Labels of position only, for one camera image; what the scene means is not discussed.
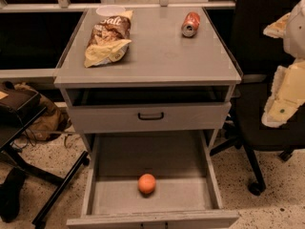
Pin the closed upper drawer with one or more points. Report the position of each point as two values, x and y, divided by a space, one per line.
123 119

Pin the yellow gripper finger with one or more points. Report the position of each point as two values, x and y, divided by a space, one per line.
287 95
277 28

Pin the orange fruit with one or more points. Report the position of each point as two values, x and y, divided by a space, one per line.
146 184

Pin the white plastic lid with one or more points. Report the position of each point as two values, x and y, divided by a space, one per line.
109 10

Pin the black shoe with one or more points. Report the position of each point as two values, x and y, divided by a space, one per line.
10 193

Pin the open bottom drawer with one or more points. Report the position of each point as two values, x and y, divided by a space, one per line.
160 180

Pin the red soda can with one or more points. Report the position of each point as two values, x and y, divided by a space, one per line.
190 24

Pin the grey drawer cabinet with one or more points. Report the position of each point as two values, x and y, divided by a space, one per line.
161 66

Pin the black office chair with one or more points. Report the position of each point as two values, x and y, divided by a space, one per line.
258 56

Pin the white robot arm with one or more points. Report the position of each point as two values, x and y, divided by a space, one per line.
294 35

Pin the brown backpack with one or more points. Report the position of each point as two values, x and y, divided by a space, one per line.
48 125

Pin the brown yellow chip bag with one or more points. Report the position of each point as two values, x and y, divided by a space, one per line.
109 40

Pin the black drawer handle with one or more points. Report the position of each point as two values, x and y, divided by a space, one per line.
150 117

